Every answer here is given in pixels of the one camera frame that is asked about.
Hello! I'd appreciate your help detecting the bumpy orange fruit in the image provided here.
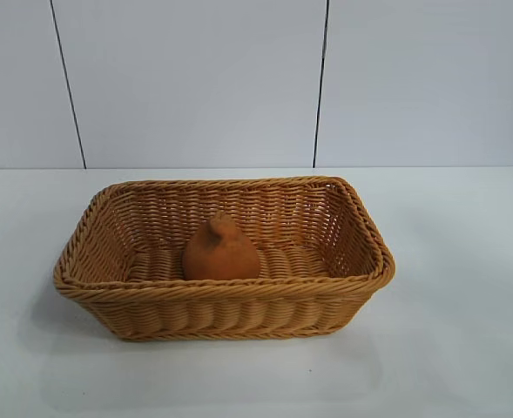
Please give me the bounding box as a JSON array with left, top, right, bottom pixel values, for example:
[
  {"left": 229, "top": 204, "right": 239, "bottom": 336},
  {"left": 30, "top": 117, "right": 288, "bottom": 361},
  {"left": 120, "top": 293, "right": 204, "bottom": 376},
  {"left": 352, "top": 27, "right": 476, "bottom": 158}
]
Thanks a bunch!
[{"left": 182, "top": 212, "right": 261, "bottom": 282}]

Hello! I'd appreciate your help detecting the tan woven wicker basket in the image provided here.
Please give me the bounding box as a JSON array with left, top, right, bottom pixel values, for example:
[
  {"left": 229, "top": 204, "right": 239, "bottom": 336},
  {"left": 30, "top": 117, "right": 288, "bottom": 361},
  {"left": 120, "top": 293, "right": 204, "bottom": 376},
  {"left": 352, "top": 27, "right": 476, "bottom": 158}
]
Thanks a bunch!
[{"left": 53, "top": 174, "right": 396, "bottom": 343}]

